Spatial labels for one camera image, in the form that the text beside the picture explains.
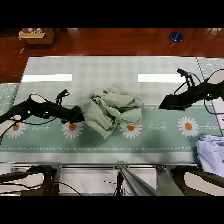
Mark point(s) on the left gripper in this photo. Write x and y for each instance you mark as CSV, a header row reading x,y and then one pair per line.
x,y
74,115

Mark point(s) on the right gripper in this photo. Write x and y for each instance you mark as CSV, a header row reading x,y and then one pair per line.
x,y
176,101

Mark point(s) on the pale green shirt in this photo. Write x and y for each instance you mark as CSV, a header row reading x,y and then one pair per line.
x,y
111,110

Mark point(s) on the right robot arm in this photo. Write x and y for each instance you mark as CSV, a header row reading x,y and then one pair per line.
x,y
208,89

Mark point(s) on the blue round object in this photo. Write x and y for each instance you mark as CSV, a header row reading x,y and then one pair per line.
x,y
176,37

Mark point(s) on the white garment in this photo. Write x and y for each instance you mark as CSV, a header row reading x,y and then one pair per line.
x,y
211,155

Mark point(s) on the wooden box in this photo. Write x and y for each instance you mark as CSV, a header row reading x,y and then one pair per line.
x,y
36,36

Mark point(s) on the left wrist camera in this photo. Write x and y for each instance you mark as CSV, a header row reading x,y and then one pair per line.
x,y
61,95

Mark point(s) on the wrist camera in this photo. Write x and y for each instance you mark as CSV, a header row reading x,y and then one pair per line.
x,y
61,95
185,74

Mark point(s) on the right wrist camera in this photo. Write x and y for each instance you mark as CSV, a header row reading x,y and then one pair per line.
x,y
185,74

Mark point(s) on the silver frame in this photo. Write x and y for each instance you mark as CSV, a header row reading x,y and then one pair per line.
x,y
140,181

